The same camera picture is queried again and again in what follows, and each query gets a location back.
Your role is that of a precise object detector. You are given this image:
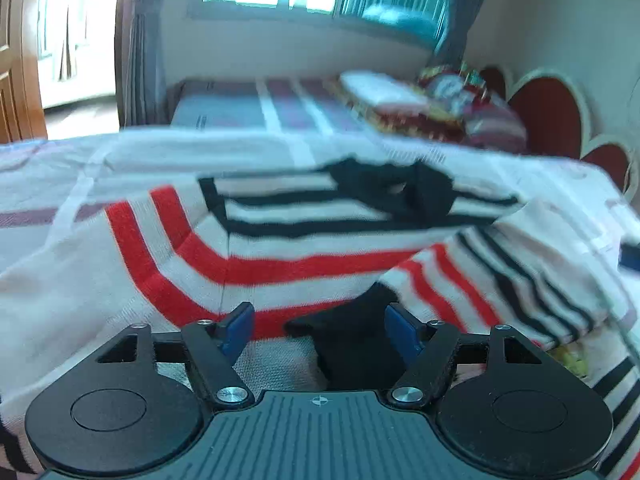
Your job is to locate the teal cloth on windowsill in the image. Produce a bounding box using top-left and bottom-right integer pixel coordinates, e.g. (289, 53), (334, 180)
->
(362, 4), (438, 48)

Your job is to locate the folded red gold blanket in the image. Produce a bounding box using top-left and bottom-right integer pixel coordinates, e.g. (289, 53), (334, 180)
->
(326, 70), (465, 143)

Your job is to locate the red black striped knit sweater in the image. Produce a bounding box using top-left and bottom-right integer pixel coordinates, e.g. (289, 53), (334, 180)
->
(0, 156), (640, 480)

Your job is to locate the grey curtain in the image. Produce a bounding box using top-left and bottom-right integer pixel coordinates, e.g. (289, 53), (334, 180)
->
(433, 0), (485, 65)
(114, 0), (167, 127)

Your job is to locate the striped grey maroon bed sheet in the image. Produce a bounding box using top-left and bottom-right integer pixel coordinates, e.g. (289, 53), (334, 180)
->
(170, 78), (374, 136)

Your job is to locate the striped pillow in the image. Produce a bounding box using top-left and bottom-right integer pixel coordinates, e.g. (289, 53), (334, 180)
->
(418, 64), (527, 154)

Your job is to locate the grey right curtain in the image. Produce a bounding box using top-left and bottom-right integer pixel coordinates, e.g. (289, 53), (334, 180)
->
(433, 0), (485, 65)

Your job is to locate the white patterned bed quilt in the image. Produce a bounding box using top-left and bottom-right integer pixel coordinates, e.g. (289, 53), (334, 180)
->
(0, 127), (640, 480)

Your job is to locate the grey left curtain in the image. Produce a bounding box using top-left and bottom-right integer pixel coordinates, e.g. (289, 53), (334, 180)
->
(114, 0), (167, 127)

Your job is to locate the brown wooden door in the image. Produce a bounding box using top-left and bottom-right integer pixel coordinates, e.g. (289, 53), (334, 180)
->
(0, 0), (47, 144)

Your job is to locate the red white scalloped headboard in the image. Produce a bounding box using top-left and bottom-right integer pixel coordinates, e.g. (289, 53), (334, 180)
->
(480, 65), (639, 200)

